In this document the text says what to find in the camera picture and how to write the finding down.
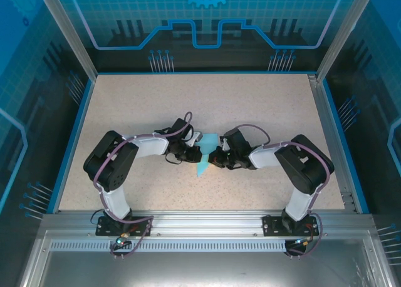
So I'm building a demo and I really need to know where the light blue paper sheet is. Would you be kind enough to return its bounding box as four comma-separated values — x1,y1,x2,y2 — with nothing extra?
195,132,221,178

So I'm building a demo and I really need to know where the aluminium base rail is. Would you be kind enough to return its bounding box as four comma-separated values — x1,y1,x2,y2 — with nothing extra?
40,209,376,237

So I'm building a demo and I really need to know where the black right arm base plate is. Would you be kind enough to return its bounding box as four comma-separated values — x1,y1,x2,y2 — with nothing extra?
262,214,318,237

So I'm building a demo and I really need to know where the slotted aluminium cable strip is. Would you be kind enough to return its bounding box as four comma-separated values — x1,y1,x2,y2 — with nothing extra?
49,240,289,253

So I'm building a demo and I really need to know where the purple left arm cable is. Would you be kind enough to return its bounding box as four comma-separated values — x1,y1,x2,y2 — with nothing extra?
92,111,193,260

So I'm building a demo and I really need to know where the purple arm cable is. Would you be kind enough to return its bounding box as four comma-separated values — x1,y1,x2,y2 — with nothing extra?
234,123,335,260
92,111,193,260

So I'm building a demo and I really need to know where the aluminium side rail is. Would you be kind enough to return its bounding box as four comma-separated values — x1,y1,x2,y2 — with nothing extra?
308,73,358,213

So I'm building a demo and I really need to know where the cable connector with green light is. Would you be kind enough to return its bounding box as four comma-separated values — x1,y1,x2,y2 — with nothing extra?
293,235,316,247
113,232,132,248

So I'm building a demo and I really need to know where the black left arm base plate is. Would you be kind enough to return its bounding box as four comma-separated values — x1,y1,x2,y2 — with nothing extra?
95,215,154,237

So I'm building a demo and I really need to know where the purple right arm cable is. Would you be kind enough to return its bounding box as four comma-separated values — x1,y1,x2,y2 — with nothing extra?
234,123,335,260

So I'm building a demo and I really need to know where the aluminium frame post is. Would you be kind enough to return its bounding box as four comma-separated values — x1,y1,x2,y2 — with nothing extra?
34,0,98,80
315,0,378,83

